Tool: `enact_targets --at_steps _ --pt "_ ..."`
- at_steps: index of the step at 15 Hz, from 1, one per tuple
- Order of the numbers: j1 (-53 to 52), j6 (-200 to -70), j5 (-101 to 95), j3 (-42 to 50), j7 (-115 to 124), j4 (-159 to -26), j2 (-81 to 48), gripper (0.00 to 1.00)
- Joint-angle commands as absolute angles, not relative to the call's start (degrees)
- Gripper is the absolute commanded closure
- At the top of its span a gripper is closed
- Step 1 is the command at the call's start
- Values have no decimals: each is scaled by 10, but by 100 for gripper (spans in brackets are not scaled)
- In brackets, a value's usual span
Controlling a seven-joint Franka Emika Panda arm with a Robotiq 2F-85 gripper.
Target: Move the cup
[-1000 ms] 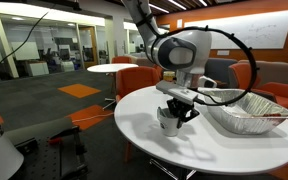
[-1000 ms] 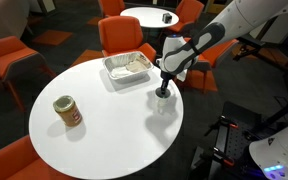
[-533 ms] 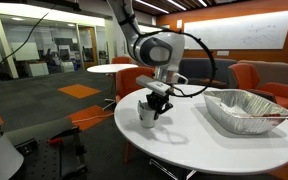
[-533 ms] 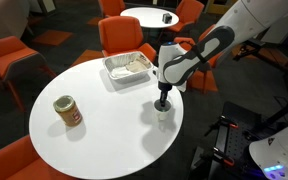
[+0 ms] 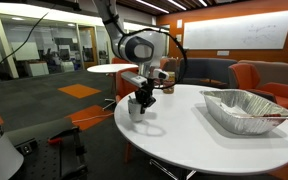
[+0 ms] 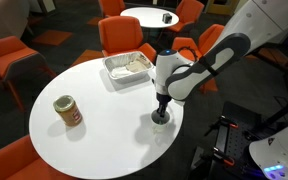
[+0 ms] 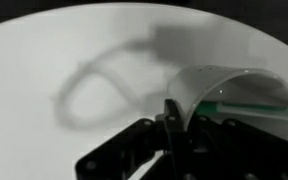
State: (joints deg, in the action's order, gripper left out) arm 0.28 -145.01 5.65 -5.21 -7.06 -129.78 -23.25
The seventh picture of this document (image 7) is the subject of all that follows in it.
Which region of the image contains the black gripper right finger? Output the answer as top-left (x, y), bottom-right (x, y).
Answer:
top-left (183, 114), bottom-right (288, 180)

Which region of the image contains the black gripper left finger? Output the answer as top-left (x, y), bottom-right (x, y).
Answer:
top-left (75, 98), bottom-right (189, 180)

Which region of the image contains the white ceramic cup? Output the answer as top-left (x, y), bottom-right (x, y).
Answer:
top-left (166, 64), bottom-right (288, 141)

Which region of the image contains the green and white stick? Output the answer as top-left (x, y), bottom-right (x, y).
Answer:
top-left (193, 101), bottom-right (288, 122)

